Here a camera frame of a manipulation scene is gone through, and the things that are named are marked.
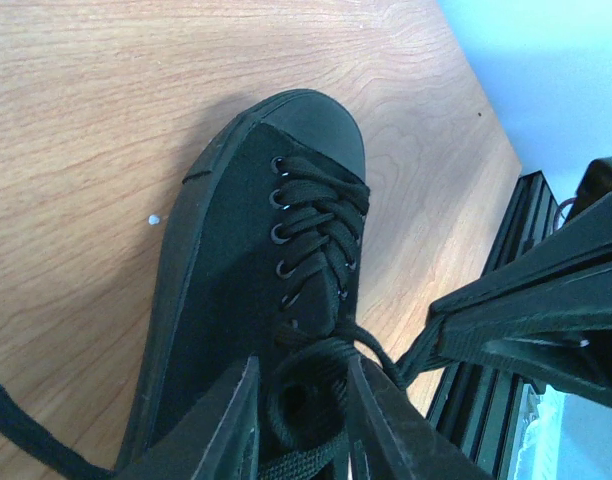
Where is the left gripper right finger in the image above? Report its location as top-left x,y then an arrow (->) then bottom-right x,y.
347,356 -> 490,480

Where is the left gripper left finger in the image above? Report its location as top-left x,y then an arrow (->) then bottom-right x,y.
120,356 -> 260,480

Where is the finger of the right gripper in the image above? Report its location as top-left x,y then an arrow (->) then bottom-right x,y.
430,192 -> 612,345
438,325 -> 612,408

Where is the black shoelace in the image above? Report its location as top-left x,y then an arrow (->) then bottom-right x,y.
0,155 -> 447,480

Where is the black canvas shoe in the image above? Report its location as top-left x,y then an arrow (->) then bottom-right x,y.
117,89 -> 368,479

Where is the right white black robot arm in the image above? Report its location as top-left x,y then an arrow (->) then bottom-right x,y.
430,157 -> 612,408

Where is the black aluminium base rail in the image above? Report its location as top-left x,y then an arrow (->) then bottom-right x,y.
427,171 -> 558,479

